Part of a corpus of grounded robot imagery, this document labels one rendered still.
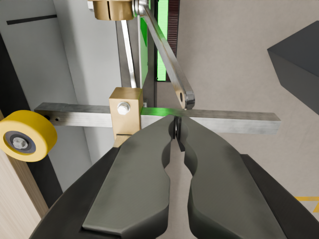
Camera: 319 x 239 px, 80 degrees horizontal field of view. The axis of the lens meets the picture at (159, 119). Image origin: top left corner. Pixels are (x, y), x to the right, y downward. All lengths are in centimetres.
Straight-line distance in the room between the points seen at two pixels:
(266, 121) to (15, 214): 53
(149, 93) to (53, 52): 24
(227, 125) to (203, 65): 85
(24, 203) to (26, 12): 37
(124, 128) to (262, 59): 104
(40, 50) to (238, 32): 95
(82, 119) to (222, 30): 94
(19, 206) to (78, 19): 43
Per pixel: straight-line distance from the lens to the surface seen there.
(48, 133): 34
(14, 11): 46
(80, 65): 57
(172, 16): 42
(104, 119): 36
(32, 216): 53
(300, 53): 107
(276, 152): 168
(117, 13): 26
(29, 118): 34
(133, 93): 33
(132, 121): 33
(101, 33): 53
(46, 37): 52
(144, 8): 25
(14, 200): 50
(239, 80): 126
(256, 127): 38
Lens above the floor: 112
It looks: 58 degrees down
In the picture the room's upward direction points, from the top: 174 degrees counter-clockwise
